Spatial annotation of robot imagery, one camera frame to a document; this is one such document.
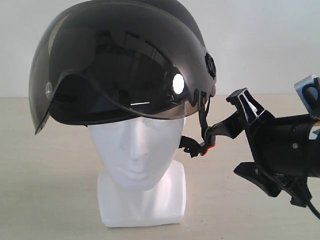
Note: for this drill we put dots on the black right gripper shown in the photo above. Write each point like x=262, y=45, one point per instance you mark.
x=283, y=149

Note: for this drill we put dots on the black helmet with tinted visor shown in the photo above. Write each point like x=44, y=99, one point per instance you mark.
x=107, y=61

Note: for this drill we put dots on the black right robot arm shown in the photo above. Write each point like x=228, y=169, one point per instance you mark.
x=284, y=153

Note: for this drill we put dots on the white mannequin head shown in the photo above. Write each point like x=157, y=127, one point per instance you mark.
x=140, y=183

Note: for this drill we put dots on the blue white wrist camera mount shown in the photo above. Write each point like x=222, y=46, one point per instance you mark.
x=308, y=90

